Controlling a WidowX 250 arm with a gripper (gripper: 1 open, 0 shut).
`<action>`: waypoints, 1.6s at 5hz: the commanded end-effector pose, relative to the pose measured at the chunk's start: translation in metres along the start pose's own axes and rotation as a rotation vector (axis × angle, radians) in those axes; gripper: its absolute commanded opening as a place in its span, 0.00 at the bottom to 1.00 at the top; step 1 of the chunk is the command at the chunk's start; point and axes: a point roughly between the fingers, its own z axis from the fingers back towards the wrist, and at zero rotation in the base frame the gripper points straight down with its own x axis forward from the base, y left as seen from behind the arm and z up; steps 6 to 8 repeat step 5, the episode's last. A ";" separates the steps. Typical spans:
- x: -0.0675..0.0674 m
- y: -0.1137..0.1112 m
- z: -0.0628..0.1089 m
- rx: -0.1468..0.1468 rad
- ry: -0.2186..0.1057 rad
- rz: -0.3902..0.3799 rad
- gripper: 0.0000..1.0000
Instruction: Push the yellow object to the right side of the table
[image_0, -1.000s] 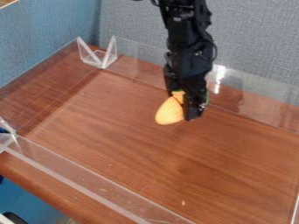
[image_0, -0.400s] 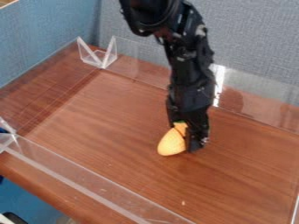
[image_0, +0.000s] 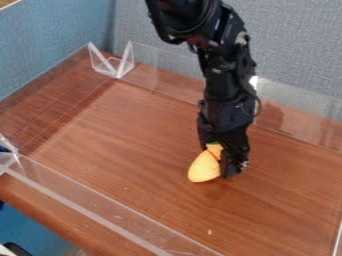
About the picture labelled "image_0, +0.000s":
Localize clear acrylic left bracket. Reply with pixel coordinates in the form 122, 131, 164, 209
0, 133, 19, 176

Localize clear acrylic corner bracket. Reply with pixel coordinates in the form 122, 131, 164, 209
88, 42, 134, 79

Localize clear acrylic wall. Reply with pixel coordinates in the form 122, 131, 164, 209
5, 154, 223, 256
121, 41, 342, 154

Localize clear acrylic back wall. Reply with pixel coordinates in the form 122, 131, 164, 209
121, 41, 342, 154

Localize yellow green toy corn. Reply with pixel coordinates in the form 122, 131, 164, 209
186, 142, 223, 183

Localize clear acrylic front wall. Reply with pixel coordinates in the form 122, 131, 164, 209
5, 154, 223, 256

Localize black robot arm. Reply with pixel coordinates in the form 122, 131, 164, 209
145, 0, 261, 183

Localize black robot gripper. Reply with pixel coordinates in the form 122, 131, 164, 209
196, 44, 256, 178

